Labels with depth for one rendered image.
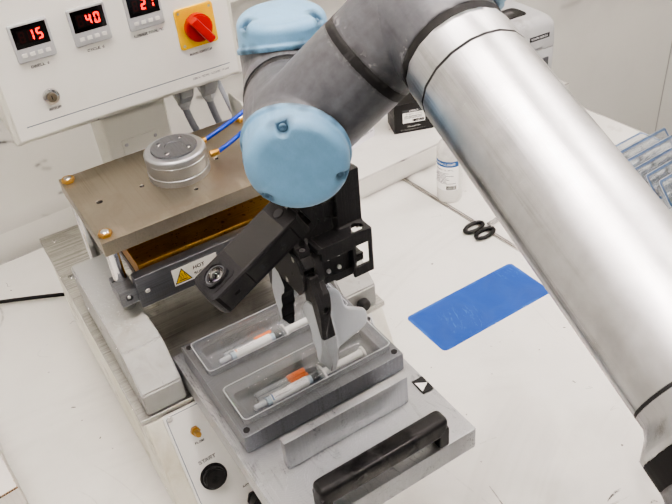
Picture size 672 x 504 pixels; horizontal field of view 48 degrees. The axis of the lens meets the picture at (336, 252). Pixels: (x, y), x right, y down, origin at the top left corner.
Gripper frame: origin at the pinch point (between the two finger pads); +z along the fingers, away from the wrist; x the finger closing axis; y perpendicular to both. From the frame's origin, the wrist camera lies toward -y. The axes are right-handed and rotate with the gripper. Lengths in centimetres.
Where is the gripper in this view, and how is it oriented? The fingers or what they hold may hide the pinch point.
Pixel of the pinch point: (304, 341)
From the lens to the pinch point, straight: 81.5
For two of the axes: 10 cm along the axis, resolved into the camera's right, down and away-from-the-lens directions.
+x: -5.3, -4.8, 7.0
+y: 8.5, -3.7, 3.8
